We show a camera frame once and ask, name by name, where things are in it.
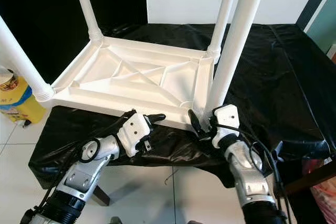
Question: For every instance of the brown wooden table leg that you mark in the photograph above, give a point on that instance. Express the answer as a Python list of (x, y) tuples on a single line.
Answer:
[(102, 195), (310, 182)]

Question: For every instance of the pink plastic bag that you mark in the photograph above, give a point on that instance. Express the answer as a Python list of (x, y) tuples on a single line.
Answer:
[(323, 195)]

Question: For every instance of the yellow carton box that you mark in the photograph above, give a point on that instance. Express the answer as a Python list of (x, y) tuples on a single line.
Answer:
[(26, 106)]

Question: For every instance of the black plastic cover sheet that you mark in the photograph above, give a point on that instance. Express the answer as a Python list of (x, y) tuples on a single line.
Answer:
[(294, 82)]

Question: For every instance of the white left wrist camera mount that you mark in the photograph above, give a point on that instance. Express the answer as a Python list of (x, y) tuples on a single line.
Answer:
[(134, 129)]

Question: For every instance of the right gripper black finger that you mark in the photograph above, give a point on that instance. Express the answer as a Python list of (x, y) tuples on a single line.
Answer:
[(197, 121)]

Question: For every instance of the printed paper cup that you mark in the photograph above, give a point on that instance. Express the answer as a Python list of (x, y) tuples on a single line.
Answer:
[(6, 78)]

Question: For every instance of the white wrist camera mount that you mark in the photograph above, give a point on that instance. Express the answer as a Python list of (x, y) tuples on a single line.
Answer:
[(134, 129), (227, 116)]

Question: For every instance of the dark grey frame post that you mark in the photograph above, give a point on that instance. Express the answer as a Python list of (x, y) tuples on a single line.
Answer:
[(317, 1)]

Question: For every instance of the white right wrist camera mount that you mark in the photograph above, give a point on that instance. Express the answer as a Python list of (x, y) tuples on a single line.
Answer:
[(227, 116)]

